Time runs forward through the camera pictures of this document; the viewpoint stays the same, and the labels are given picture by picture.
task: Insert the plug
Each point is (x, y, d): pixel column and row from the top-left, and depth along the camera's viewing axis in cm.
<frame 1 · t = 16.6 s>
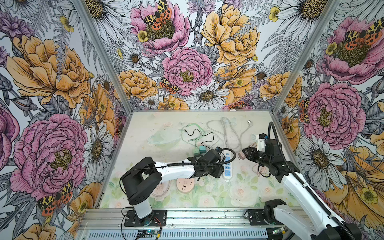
left hand: (217, 172, 85), fingers open
right hand: (244, 155, 81), fingers open
white blue power strip: (227, 169, 91), point 2 cm above the table
teal green charger plug: (202, 149, 99), point 3 cm above the table

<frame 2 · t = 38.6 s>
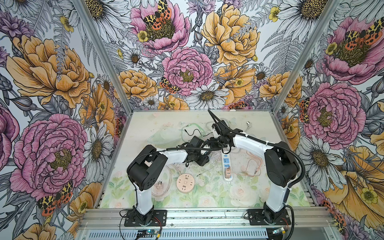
left hand: (203, 161, 94), fingers open
right hand: (212, 149, 93), fingers closed
pink charger plug: (228, 174, 83), point 8 cm above the table
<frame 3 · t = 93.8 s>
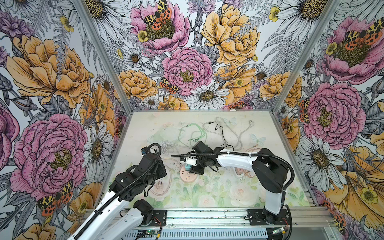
left hand: (162, 172, 73), fingers open
right hand: (194, 170, 88), fingers open
round pink power socket: (186, 176, 87), point 3 cm above the table
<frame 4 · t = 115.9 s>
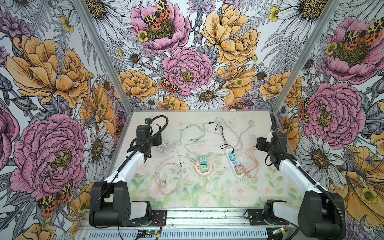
left hand: (154, 138, 89), fingers open
right hand: (262, 143, 88), fingers open
teal charger plug: (203, 161, 89), point 7 cm above the table
green charger plug: (204, 168, 86), point 7 cm above the table
